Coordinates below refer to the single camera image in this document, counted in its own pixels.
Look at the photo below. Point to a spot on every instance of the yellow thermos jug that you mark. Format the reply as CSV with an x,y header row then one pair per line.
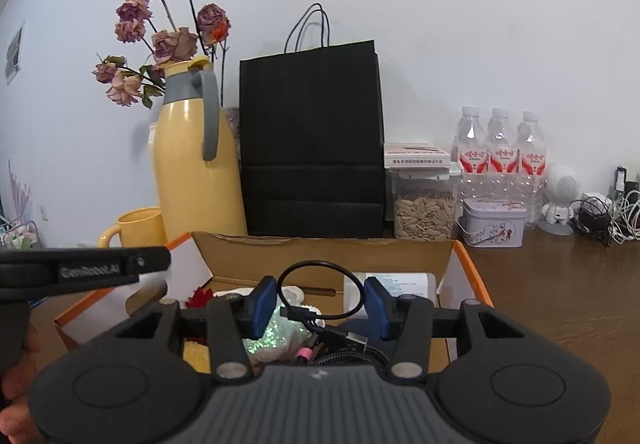
x,y
196,166

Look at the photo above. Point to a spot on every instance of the small decorated tin box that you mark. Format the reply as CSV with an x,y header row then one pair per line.
x,y
496,224

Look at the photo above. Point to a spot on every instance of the water bottle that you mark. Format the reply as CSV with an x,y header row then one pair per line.
x,y
502,154
470,152
532,164

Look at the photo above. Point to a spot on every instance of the navy blue pouch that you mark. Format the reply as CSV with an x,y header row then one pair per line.
x,y
363,328

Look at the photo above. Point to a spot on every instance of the wall picture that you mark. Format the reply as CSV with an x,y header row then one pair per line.
x,y
13,55

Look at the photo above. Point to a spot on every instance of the dried pink rose bouquet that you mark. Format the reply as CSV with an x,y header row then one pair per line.
x,y
172,31

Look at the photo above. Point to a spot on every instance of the wire storage cart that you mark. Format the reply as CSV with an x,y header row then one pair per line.
x,y
21,237

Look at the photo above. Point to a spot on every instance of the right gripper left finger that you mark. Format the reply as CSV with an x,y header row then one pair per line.
x,y
229,322

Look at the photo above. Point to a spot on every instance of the yellow ceramic mug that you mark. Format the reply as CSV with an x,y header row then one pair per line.
x,y
143,227

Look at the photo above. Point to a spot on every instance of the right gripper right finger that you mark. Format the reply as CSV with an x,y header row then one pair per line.
x,y
408,322

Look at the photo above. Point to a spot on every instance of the red fabric rose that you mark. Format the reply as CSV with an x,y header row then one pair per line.
x,y
199,298

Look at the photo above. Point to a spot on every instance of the water bottle middle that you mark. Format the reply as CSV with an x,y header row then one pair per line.
x,y
502,154

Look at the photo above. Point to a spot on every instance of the black paper bag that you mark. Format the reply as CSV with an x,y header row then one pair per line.
x,y
312,139

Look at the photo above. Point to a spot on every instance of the white robot figurine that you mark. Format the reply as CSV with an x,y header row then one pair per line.
x,y
562,189

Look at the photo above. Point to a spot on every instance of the yellow plush toy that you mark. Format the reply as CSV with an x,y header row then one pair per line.
x,y
197,356

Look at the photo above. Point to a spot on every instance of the white milk carton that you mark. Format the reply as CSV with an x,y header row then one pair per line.
x,y
151,136

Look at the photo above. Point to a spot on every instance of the water bottle right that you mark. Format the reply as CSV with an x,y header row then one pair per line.
x,y
532,164

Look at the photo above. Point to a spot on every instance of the clear plastic bag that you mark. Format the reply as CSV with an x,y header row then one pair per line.
x,y
281,340

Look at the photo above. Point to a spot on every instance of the water bottle left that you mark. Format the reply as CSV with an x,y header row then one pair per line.
x,y
470,152

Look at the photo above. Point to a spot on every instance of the clear seed container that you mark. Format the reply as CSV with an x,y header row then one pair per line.
x,y
423,185

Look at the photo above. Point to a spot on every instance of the person left hand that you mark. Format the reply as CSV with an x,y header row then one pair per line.
x,y
16,422

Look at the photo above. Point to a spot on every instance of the purple coral decoration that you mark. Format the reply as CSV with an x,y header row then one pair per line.
x,y
21,195

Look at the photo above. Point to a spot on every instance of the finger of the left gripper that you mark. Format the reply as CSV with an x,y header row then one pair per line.
x,y
35,274

